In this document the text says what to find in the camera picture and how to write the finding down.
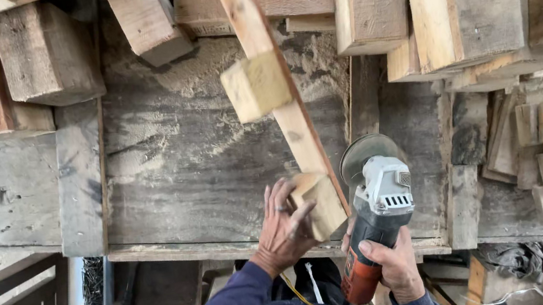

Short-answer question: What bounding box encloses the person's right hand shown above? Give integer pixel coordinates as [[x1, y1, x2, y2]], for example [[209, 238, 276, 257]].
[[337, 209, 430, 305]]

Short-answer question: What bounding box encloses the grey flat wooden plank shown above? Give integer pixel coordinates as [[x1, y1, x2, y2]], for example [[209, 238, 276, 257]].
[[41, 97, 125, 262]]

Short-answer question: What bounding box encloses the pale short wooden block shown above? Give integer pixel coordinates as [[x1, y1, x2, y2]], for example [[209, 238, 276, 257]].
[[102, 0, 197, 74]]

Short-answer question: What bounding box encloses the grey crumpled cloth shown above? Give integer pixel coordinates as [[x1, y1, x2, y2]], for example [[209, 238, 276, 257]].
[[473, 236, 543, 295]]

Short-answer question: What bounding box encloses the orange and grey angle grinder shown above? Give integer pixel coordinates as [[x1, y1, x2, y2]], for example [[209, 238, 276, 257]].
[[319, 129, 430, 305]]

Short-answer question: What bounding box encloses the wooden slat with two blocks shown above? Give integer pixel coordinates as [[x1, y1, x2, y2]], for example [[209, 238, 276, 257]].
[[208, 0, 355, 254]]

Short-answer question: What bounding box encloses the white cable tie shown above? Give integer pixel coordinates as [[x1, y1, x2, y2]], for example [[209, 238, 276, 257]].
[[304, 261, 325, 305]]

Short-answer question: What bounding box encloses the grey weathered wooden block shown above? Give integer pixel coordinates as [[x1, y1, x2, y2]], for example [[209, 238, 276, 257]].
[[0, 0, 109, 116]]

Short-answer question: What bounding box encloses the black rasp tool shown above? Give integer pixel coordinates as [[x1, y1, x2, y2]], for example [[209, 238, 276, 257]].
[[105, 261, 145, 305]]

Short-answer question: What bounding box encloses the yellow cable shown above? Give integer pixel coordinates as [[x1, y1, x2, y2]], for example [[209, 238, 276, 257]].
[[278, 264, 344, 305]]

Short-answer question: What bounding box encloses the clear box of nails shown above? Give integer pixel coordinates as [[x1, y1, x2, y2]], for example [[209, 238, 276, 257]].
[[61, 252, 118, 305]]

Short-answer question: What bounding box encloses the white wire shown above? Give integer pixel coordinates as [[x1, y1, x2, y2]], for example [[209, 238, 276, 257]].
[[462, 283, 543, 305]]

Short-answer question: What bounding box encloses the person's left hand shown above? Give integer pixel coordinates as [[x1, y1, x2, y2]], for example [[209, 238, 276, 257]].
[[239, 173, 328, 281]]

